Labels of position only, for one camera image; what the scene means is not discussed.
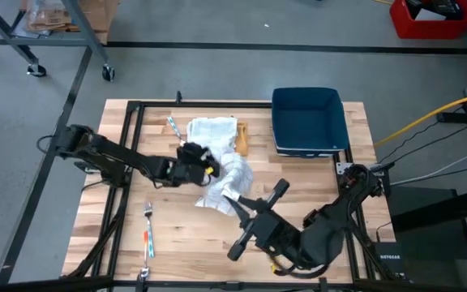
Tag brown cardboard box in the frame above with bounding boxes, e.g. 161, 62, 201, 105
66, 0, 122, 45

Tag white towel with red checks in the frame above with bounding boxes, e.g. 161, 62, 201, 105
195, 148, 255, 218

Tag plain white towel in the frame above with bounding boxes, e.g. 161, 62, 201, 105
186, 116, 239, 154

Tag black metal table frame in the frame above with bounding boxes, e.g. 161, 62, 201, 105
61, 91, 384, 292

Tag red plastic crate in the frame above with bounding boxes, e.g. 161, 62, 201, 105
389, 0, 467, 41

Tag fork with patterned handle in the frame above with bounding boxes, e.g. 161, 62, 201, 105
143, 201, 156, 260
166, 115, 186, 146

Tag navy blue fabric bin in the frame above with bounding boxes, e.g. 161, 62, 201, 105
271, 86, 350, 158

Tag black Netgear box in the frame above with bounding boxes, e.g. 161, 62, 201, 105
372, 241, 413, 284

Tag white cable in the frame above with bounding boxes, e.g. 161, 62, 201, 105
390, 148, 467, 187

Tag plastic-wrapped brown packets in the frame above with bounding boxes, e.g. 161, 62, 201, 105
21, 0, 75, 34

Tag black stand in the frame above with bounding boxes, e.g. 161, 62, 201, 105
387, 184, 467, 292

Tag orange towel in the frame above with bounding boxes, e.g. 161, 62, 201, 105
234, 120, 251, 158

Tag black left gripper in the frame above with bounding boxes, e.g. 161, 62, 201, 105
168, 141, 221, 187

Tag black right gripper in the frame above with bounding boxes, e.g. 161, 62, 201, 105
224, 178, 302, 262

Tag yellow cable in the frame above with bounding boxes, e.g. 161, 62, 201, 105
373, 88, 467, 148

